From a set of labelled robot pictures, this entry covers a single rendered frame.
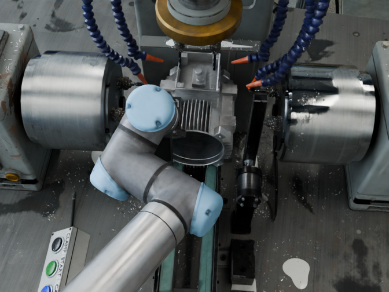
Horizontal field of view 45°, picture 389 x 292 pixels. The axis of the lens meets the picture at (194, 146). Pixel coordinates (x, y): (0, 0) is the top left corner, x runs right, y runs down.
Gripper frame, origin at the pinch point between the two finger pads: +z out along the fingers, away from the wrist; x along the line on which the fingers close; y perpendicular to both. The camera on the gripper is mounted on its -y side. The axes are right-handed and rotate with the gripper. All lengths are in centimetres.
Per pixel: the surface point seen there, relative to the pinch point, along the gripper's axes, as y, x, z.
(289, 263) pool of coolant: -30.0, -31.9, 15.5
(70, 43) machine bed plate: 34, 41, 53
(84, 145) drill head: -3.0, 20.6, 5.2
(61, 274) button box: -29.1, 17.4, -16.7
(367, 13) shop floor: 95, -102, 180
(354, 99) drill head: 10.5, -41.7, -2.1
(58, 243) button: -23.8, 19.8, -12.6
